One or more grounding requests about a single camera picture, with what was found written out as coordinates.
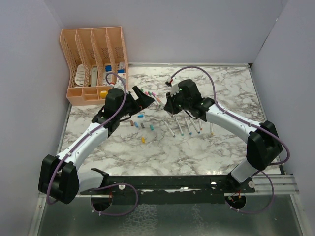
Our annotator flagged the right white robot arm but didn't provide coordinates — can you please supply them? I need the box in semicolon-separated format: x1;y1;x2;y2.
164;79;283;192

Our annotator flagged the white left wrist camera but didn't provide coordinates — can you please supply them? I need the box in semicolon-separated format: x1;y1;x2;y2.
114;79;126;90

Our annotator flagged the light blue marker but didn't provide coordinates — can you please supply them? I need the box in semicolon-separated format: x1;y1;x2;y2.
184;118;192;135

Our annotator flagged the yellow tape measure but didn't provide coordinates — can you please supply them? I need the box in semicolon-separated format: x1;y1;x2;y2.
100;90;108;99

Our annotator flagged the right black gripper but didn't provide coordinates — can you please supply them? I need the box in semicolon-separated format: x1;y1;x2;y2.
164;88;191;115

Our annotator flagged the teal cap marker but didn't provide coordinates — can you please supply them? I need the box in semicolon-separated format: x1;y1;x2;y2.
175;118;184;136

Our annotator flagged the brown cap marker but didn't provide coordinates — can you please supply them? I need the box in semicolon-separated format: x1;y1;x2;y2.
198;119;203;130

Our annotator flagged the yellow cap marker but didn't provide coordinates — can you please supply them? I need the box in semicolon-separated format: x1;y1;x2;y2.
210;123;214;135

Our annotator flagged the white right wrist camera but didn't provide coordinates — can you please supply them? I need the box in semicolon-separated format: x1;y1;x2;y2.
165;78;180;97

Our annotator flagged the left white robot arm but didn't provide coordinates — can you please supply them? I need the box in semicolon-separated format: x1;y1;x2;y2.
38;86;154;204

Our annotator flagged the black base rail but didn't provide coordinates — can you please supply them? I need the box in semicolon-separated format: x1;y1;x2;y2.
80;169;255;205

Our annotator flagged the white red box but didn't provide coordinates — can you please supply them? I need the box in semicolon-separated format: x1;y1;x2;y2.
116;61;126;83

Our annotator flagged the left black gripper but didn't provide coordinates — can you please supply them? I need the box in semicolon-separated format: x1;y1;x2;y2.
117;86;155;118

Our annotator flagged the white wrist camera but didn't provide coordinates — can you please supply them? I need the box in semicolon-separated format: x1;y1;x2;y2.
165;78;180;97
114;79;126;90

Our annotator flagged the blue white box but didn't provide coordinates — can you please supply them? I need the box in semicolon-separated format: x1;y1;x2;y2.
102;64;112;86

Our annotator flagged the grey cap marker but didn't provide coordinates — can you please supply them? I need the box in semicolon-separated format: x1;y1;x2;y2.
163;120;176;138

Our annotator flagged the peach plastic file organizer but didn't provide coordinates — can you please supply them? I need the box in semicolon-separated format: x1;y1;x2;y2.
60;26;129;106

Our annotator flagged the white stapler package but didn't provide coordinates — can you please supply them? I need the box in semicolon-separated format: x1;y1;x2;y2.
90;66;98;87

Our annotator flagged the aluminium frame rail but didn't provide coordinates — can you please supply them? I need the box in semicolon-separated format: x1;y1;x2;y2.
39;173;300;197

